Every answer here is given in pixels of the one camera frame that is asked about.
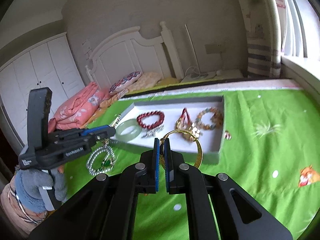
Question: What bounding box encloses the gold chain bracelet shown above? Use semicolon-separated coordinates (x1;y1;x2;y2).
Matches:
104;114;122;146

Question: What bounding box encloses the dark red bead bracelet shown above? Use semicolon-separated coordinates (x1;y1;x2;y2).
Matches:
136;110;165;130

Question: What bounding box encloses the pale green bead necklace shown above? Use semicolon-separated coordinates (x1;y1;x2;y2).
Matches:
86;144;118;175

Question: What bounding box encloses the pink floral quilt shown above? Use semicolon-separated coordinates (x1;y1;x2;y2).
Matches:
48;81;111;132

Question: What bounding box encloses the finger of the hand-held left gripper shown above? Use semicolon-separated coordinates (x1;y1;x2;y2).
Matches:
80;125;117;137
86;133;112;146

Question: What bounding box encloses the yellow pillow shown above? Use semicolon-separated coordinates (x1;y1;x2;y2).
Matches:
127;72;163;92

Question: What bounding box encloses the person's left hand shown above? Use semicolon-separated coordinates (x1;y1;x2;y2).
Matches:
14;165;68;213

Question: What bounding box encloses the gold charm bracelet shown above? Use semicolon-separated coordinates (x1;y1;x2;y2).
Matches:
176;120;201;141

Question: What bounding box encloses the white wardrobe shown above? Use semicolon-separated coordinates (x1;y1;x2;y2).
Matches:
0;32;86;142

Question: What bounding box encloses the red knotted cord bracelet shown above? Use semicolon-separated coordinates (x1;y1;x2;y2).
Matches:
176;107;193;128

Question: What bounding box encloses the embroidered pillow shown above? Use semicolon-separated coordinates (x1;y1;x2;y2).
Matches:
108;71;143;96

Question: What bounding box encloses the white headboard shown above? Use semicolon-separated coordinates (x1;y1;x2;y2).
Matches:
85;21;184;91

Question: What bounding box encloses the white wall conduit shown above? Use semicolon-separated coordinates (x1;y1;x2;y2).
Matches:
184;24;201;73

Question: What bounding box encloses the sheer white curtain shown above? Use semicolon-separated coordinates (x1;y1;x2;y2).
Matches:
260;0;310;61

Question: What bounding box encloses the pale green jade bangle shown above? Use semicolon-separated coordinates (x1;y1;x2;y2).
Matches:
115;119;143;141

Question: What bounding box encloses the white window sill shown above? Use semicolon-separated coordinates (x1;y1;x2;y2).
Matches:
281;54;320;97

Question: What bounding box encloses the white cable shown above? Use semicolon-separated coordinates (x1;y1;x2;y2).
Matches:
185;52;223;80

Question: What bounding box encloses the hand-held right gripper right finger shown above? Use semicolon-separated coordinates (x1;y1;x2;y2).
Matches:
164;138;293;240

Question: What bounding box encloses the green printed bedsheet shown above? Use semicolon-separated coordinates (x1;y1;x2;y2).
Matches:
24;84;316;240

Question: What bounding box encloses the patterned striped curtain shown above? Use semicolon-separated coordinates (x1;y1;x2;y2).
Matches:
231;0;282;78

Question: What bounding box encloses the silver rhinestone brooch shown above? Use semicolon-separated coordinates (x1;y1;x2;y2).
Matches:
141;124;165;139

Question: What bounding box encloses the gold bangle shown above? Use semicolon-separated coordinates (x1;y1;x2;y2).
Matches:
160;129;203;168

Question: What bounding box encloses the person's left forearm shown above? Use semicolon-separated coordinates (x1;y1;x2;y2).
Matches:
0;182;52;238

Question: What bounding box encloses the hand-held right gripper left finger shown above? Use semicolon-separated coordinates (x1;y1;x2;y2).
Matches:
29;138;160;240

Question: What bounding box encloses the silver cardboard box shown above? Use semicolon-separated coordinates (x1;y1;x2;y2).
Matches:
110;95;225;165

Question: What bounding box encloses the multicolour bead bracelet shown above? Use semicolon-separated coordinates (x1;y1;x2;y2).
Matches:
196;107;224;131

